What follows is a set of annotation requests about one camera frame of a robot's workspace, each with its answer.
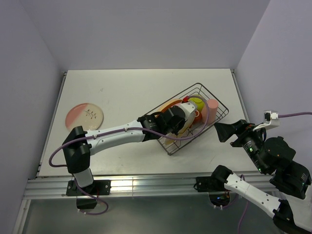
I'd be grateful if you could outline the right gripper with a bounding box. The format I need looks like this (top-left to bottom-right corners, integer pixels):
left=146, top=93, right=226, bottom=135
left=213, top=117, right=268, bottom=172

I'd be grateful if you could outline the yellow plastic plate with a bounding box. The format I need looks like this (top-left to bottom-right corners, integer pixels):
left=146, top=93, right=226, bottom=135
left=158, top=98, right=182, bottom=113

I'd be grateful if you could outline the cream yellow floral plate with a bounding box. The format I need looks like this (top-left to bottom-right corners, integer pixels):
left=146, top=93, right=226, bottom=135
left=164, top=113, right=195, bottom=145

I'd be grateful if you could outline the orange black mug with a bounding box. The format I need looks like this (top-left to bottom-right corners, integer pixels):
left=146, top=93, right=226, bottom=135
left=193, top=110, right=202, bottom=124

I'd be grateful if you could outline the salmon pink cup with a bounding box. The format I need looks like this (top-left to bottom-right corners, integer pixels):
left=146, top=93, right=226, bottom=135
left=201, top=99, right=218, bottom=125

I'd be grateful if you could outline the lime green bowl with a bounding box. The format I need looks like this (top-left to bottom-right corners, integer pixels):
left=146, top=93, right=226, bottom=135
left=189, top=95, right=205, bottom=112

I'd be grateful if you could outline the cream pink floral plate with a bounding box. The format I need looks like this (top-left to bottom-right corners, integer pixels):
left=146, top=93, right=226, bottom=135
left=65, top=103, right=104, bottom=132

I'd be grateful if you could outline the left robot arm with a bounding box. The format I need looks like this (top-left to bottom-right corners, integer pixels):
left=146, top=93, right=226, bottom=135
left=62, top=105, right=192, bottom=195

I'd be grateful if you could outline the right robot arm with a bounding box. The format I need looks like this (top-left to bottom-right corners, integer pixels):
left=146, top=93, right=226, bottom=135
left=194, top=120, right=312, bottom=234

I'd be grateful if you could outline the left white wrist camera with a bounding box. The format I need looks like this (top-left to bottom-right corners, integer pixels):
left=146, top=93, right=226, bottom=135
left=177, top=96, right=197, bottom=120

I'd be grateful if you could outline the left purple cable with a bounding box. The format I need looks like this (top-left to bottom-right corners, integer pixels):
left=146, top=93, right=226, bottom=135
left=48, top=95, right=211, bottom=169

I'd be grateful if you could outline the purple cable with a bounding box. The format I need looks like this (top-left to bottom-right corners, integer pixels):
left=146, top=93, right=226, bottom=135
left=277, top=111, right=312, bottom=119
left=48, top=95, right=211, bottom=169

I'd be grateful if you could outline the dark wire dish rack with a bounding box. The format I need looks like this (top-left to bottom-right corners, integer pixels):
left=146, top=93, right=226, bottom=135
left=147, top=83, right=229, bottom=156

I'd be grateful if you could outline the aluminium mounting rail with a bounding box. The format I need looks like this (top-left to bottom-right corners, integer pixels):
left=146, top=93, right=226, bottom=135
left=23, top=172, right=280, bottom=199

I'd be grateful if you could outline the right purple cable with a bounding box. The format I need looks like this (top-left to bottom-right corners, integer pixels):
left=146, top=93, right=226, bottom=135
left=277, top=111, right=312, bottom=119

